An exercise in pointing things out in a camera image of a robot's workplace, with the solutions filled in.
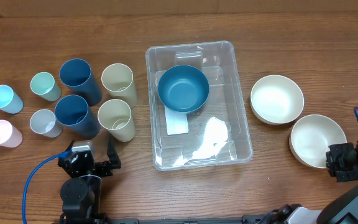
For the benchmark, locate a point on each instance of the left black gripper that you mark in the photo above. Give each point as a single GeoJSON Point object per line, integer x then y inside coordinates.
{"type": "Point", "coordinates": [105, 166]}

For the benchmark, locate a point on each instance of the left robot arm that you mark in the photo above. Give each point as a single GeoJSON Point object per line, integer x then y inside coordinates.
{"type": "Point", "coordinates": [82, 192]}

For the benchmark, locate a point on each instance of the dark blue bowl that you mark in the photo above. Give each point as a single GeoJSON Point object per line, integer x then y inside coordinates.
{"type": "Point", "coordinates": [183, 89]}

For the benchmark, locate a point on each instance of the beige tall cup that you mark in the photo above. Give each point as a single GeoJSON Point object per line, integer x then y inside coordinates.
{"type": "Point", "coordinates": [119, 81]}
{"type": "Point", "coordinates": [115, 115]}

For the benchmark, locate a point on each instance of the grey small cup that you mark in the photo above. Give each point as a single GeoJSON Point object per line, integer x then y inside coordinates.
{"type": "Point", "coordinates": [45, 123]}

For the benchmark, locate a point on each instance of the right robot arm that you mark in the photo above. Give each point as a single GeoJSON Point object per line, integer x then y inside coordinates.
{"type": "Point", "coordinates": [344, 209]}

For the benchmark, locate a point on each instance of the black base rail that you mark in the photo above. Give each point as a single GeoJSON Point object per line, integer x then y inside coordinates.
{"type": "Point", "coordinates": [246, 219]}

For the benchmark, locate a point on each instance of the cream bowl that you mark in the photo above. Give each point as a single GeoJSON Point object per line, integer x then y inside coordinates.
{"type": "Point", "coordinates": [276, 99]}
{"type": "Point", "coordinates": [311, 137]}

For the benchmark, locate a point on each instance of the mint green small cup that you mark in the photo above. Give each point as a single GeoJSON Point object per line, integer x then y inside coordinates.
{"type": "Point", "coordinates": [44, 85]}

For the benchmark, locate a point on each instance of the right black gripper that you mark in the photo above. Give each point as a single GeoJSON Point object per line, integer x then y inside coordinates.
{"type": "Point", "coordinates": [333, 171]}

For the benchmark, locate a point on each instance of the pink small cup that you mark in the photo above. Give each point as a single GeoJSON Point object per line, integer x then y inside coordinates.
{"type": "Point", "coordinates": [9, 135]}

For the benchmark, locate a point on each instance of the light blue small cup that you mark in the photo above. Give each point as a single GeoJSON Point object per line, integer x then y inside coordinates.
{"type": "Point", "coordinates": [10, 102]}

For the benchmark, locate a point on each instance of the dark blue tall cup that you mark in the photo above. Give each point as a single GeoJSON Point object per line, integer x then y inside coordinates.
{"type": "Point", "coordinates": [78, 76]}
{"type": "Point", "coordinates": [73, 112]}

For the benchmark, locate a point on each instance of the clear plastic storage bin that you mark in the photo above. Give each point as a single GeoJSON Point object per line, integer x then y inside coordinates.
{"type": "Point", "coordinates": [218, 131]}

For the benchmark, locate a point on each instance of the white label in bin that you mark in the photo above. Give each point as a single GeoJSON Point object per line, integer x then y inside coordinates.
{"type": "Point", "coordinates": [177, 123]}

